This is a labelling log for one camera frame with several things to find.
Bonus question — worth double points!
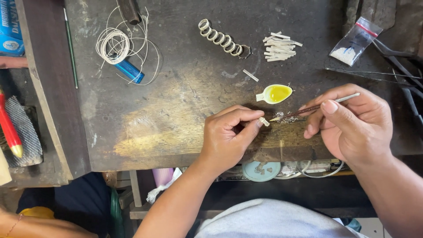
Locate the person's right hand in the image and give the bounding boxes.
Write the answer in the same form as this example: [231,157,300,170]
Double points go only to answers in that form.
[298,83,394,167]

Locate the person's left hand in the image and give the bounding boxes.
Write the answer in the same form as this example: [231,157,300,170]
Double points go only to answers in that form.
[198,105,265,174]

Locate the thin brush with white handle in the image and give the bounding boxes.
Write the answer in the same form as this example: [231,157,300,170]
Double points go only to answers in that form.
[269,93,361,122]

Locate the teal round lid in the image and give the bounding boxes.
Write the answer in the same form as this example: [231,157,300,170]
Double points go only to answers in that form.
[242,161,281,182]

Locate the thin black tweezers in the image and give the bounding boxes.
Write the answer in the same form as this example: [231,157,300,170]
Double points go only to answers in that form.
[325,67,423,88]

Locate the white ceramic spoon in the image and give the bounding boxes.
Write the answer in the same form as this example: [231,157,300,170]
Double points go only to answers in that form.
[255,84,293,105]

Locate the purple plastic container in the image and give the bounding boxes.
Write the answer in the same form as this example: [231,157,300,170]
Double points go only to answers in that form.
[152,168,174,187]

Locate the heap of tiny silver granules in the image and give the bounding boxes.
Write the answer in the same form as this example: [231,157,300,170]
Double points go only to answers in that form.
[273,112,300,125]

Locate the single flat silver strip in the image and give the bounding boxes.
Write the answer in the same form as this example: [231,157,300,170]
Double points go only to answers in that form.
[243,69,260,82]

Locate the yellow liquid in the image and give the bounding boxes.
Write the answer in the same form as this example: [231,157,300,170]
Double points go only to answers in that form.
[266,86,291,102]

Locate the white plastic bag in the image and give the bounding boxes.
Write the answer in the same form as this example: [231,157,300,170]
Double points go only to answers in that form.
[146,168,183,204]

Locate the black pliers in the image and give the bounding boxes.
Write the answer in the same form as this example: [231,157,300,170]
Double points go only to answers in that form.
[372,38,423,126]

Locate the clear zip bag with granules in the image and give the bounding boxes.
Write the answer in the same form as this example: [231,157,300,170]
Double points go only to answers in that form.
[329,17,384,67]

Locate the person's white striped clothing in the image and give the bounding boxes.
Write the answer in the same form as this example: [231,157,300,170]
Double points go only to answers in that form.
[194,198,369,238]

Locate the row of silver rings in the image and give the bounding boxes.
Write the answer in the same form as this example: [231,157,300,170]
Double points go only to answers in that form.
[198,19,244,57]

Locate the pile of silver strips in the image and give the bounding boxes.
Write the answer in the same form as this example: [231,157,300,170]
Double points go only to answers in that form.
[263,31,303,63]

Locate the blue lighter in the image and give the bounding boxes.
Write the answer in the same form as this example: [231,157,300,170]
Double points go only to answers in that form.
[111,53,145,84]

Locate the dark stone block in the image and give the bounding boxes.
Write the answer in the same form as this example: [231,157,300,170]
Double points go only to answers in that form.
[342,0,397,33]

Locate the green plastic object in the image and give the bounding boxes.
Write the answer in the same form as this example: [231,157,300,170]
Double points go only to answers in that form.
[110,188,125,238]

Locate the dark blue cloth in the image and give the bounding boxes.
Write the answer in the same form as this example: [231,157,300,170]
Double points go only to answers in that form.
[17,172,111,238]

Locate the dark wooden side tray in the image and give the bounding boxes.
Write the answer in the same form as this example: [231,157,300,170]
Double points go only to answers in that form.
[0,0,92,188]

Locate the thin green brush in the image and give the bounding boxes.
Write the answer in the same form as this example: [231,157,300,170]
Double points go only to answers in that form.
[63,7,79,90]

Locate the grey metal mesh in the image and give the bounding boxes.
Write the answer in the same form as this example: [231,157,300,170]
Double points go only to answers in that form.
[4,96,43,167]

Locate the yellow object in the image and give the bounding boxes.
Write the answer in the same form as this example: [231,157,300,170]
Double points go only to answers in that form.
[18,206,55,219]

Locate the red tool with yellow tip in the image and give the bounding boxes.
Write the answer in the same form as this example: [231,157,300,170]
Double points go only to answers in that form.
[0,89,24,158]

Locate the cream flat object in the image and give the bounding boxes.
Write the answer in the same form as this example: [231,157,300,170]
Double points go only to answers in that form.
[0,147,12,186]

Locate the blue cardboard box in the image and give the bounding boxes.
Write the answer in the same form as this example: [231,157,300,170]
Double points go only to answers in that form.
[0,33,26,57]
[0,0,23,40]

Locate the silver wire bangles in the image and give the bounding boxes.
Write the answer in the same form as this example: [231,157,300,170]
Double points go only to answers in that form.
[274,160,345,180]

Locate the dark metal ring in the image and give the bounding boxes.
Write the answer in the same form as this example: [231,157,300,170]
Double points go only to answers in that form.
[237,45,252,60]

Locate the coil of white wire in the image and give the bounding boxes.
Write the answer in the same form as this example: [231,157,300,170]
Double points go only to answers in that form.
[95,6,161,86]

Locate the dark wooden handle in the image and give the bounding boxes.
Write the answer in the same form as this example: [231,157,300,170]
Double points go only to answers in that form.
[116,0,142,26]

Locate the thin bead bracelet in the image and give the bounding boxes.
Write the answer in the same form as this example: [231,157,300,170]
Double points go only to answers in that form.
[5,213,24,238]

